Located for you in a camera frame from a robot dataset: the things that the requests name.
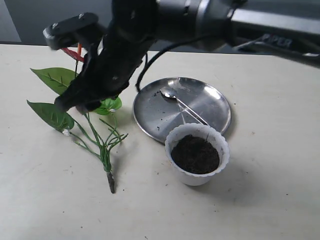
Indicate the steel spoon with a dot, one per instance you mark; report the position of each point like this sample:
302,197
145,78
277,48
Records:
171,93

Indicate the dark potting soil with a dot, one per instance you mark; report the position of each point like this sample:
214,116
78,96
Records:
195,155

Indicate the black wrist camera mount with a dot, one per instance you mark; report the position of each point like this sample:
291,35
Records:
81,29

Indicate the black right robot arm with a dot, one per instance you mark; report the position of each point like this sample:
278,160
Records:
290,31

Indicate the artificial anthurium plant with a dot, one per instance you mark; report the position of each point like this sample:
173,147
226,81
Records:
58,79

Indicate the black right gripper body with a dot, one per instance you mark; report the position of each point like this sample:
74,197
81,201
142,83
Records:
106,74

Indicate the white scalloped plastic pot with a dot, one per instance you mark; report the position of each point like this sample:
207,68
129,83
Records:
207,133

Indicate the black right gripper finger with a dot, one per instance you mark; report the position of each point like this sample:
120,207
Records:
103,107
66,101

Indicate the round steel plate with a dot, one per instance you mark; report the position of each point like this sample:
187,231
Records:
157,115

